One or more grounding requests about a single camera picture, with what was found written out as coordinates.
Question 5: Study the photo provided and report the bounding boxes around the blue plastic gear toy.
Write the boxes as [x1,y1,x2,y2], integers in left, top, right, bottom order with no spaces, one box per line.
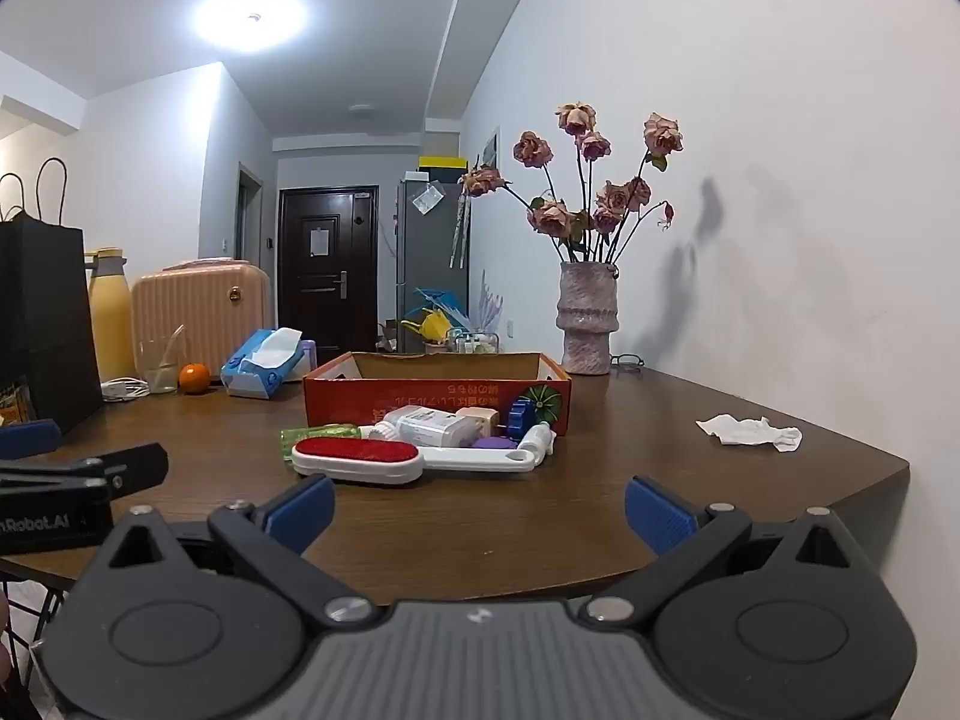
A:
[504,399,535,445]

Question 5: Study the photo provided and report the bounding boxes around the blue folding rack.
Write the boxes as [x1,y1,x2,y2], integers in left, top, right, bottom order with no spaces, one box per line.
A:
[409,286,470,316]

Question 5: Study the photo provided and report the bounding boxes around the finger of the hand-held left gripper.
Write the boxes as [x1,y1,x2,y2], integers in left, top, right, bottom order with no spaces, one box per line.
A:
[0,442,170,500]
[0,420,62,460]

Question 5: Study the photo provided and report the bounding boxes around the dark brown entrance door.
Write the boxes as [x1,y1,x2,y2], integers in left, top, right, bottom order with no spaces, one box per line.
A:
[278,187,380,350]

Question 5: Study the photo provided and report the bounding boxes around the blue tissue pack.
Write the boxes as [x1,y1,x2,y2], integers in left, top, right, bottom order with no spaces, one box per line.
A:
[220,328,307,399]

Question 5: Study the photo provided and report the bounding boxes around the grey refrigerator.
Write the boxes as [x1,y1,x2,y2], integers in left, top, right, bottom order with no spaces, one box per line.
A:
[395,178,472,355]

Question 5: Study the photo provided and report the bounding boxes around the black wire basket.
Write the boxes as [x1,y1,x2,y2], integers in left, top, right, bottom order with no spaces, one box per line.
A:
[0,566,76,691]

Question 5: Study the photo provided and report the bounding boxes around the tray of small bottles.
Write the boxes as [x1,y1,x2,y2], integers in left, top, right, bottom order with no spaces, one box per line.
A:
[448,326,502,355]

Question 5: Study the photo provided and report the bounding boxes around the pink ceramic vase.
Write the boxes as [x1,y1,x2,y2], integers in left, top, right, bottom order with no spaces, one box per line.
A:
[556,261,623,376]

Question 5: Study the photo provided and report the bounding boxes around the red cardboard box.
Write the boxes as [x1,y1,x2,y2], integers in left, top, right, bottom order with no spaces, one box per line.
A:
[303,351,572,437]

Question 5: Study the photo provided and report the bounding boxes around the black paper bag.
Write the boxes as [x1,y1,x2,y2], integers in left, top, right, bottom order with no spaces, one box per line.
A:
[0,157,104,436]

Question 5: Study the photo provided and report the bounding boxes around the dried pink roses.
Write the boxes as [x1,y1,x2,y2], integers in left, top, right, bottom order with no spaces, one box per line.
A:
[459,101,685,265]

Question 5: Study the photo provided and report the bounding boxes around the pale purple feather decoration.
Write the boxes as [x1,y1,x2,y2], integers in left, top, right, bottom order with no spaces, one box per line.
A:
[476,270,505,331]

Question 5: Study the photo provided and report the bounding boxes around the yellow thermos bottle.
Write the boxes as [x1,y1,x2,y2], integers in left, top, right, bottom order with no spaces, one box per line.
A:
[85,246,136,383]

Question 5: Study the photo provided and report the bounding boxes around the orange printed packet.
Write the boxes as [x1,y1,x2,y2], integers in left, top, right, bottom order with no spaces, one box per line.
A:
[0,382,35,425]

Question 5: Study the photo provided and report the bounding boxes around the red and white lint brush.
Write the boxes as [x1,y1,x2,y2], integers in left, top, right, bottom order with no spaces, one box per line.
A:
[291,436,539,485]

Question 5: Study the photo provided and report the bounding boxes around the green packet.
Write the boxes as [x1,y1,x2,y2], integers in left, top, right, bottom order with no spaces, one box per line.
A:
[281,425,363,462]

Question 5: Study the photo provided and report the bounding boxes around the pink suitcase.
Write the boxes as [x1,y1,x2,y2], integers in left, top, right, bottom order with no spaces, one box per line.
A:
[131,260,272,380]

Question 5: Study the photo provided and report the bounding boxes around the white plastic bottle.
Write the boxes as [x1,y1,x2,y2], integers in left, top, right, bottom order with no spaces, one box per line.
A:
[360,405,481,448]

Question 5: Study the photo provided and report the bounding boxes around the crumpled white tissue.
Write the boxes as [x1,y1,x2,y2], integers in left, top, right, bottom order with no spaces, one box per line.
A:
[695,414,803,455]

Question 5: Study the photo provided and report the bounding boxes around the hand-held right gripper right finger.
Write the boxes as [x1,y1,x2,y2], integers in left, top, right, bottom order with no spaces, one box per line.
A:
[586,475,856,625]

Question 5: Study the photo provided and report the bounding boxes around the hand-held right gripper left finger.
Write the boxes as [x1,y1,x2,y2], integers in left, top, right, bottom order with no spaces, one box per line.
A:
[109,474,376,625]

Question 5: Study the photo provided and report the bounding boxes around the folded umbrella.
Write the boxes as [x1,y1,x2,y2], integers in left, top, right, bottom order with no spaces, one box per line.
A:
[448,191,473,269]

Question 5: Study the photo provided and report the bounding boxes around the round ceiling lamp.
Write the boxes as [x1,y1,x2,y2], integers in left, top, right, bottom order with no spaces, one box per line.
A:
[191,0,308,53]

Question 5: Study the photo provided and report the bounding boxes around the yellow watering can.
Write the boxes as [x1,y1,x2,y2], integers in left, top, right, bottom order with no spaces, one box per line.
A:
[400,309,460,344]

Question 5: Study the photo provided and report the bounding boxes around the grey interior door frame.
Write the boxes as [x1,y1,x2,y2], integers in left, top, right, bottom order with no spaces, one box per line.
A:
[237,162,266,271]

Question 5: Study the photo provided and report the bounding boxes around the clear glass cup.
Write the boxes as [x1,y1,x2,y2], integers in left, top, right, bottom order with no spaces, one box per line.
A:
[137,325,186,395]

